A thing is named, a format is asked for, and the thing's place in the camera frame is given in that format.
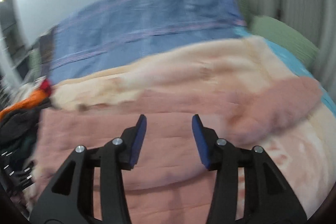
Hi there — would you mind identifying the pink quilted jacket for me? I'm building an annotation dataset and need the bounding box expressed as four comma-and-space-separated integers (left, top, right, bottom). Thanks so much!
34, 77, 321, 223

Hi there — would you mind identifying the red garment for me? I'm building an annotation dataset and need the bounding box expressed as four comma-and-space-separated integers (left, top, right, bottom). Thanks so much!
39, 79, 52, 97

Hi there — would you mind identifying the dark teal fleece garment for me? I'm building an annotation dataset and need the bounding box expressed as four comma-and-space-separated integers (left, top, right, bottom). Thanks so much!
1, 131, 37, 171

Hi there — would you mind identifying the blue plaid duvet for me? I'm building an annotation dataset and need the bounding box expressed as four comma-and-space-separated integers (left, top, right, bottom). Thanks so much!
49, 0, 245, 84

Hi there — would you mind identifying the orange jacket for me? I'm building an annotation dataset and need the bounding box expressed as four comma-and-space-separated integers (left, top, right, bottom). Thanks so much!
0, 89, 52, 120

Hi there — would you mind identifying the black puffer jacket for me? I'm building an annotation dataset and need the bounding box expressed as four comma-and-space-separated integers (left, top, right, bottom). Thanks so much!
1, 98, 52, 147

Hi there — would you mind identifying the green pillow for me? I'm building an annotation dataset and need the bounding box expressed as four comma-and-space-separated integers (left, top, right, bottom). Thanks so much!
249, 16, 319, 70

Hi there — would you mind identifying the cream orange plush blanket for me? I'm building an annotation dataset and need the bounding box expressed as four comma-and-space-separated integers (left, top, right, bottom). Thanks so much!
52, 36, 335, 216

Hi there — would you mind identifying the dark tree print pillow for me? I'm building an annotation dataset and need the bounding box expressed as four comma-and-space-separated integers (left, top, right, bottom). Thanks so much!
38, 27, 56, 77

